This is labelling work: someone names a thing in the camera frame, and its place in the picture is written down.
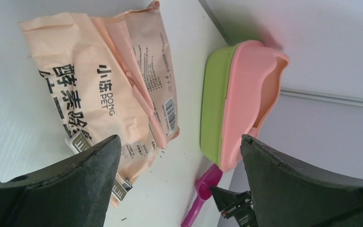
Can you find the torn white bag strip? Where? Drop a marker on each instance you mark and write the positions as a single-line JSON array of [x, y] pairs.
[[108, 154]]

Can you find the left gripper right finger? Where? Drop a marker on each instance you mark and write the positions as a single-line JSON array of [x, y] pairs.
[[288, 192]]

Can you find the pink green litter box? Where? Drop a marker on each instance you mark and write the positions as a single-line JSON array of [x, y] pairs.
[[242, 84]]

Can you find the magenta plastic scoop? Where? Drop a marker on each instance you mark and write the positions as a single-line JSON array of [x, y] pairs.
[[210, 178]]

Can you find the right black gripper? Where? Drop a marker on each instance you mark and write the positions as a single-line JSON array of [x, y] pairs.
[[237, 205]]

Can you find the cat litter bag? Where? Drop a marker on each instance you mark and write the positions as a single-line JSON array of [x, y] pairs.
[[110, 75]]

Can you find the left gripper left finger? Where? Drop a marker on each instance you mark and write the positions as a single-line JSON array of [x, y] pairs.
[[64, 194]]

